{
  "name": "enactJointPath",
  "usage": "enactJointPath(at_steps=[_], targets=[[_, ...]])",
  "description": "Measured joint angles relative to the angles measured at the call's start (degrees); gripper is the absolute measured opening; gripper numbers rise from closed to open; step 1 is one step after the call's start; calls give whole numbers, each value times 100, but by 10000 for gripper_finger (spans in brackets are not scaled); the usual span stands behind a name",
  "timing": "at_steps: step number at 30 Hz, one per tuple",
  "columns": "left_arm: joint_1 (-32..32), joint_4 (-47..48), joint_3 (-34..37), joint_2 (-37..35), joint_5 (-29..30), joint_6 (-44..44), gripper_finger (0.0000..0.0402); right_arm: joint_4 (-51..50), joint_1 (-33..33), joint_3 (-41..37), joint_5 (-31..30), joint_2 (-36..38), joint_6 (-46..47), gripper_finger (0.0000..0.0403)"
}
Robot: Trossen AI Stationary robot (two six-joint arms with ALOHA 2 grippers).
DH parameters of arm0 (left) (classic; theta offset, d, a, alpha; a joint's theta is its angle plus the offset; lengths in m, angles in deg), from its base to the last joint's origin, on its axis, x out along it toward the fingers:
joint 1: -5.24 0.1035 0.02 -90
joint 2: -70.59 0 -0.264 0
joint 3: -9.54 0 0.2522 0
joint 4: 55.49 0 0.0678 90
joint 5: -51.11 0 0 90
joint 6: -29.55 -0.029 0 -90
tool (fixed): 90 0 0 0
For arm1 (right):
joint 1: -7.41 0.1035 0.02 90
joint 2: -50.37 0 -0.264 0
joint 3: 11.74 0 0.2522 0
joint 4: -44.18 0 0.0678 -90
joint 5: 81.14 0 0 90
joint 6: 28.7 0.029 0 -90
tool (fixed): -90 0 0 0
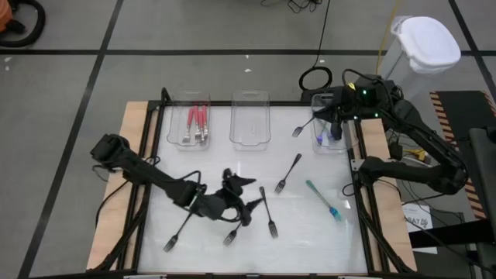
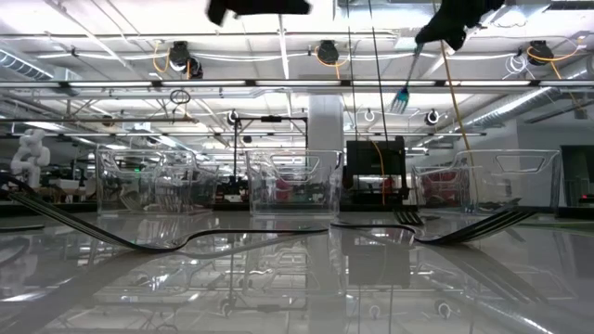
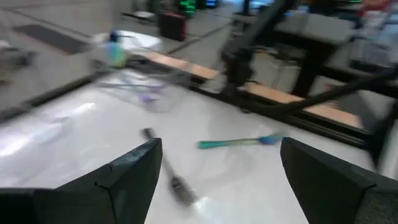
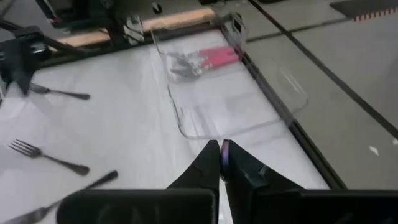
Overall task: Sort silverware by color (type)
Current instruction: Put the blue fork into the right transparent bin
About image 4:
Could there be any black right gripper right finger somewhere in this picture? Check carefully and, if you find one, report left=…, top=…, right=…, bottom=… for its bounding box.
left=222, top=139, right=305, bottom=224

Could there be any wooden table board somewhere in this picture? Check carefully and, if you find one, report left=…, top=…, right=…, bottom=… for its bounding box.
left=57, top=7, right=217, bottom=47

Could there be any black hazard striped mat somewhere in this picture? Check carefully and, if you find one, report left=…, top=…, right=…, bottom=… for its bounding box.
left=329, top=0, right=398, bottom=23

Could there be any iridescent blue fork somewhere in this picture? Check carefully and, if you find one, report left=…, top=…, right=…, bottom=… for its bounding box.
left=220, top=139, right=231, bottom=183

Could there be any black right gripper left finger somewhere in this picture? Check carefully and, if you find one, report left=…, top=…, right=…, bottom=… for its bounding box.
left=167, top=139, right=221, bottom=189

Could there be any clear plastic bin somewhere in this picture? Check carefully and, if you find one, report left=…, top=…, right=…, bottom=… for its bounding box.
left=150, top=12, right=249, bottom=85
left=167, top=57, right=310, bottom=140

